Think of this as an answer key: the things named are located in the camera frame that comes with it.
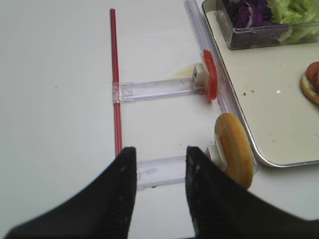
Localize clear bread pusher track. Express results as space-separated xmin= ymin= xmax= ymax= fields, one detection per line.
xmin=137 ymin=156 xmax=186 ymax=190

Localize left clear divider rail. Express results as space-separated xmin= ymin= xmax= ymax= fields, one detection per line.
xmin=183 ymin=0 xmax=259 ymax=172

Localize clear plastic salad container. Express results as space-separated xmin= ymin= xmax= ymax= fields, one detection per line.
xmin=215 ymin=0 xmax=319 ymax=50

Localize white tomato pusher block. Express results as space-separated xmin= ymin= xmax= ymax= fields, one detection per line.
xmin=191 ymin=64 xmax=209 ymax=89

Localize tomato slice on bun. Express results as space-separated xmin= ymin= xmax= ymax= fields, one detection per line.
xmin=306 ymin=61 xmax=319 ymax=85

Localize left red strip rail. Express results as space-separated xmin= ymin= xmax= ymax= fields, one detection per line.
xmin=110 ymin=8 xmax=123 ymax=156

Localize bottom bun half on tray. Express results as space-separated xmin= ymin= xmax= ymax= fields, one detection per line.
xmin=300 ymin=74 xmax=319 ymax=106

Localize green lettuce leaves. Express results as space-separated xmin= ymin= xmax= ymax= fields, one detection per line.
xmin=268 ymin=0 xmax=319 ymax=44

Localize tomato slice in rack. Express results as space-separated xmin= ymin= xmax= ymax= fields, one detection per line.
xmin=203 ymin=49 xmax=218 ymax=103

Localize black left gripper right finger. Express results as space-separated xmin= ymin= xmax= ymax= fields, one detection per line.
xmin=185 ymin=146 xmax=319 ymax=239

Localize bun half in rack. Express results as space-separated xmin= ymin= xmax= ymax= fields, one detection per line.
xmin=214 ymin=113 xmax=254 ymax=190

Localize clear tomato pusher track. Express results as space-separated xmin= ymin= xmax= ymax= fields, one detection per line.
xmin=113 ymin=77 xmax=205 ymax=103

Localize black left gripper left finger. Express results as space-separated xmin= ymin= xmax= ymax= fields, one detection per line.
xmin=5 ymin=147 xmax=137 ymax=239

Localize purple cabbage leaves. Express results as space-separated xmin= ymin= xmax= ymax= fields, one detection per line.
xmin=222 ymin=0 xmax=272 ymax=29

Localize white metal tray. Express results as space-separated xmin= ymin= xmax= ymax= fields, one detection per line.
xmin=202 ymin=0 xmax=319 ymax=167

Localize white bread pusher block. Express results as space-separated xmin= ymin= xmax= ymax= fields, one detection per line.
xmin=205 ymin=134 xmax=228 ymax=172

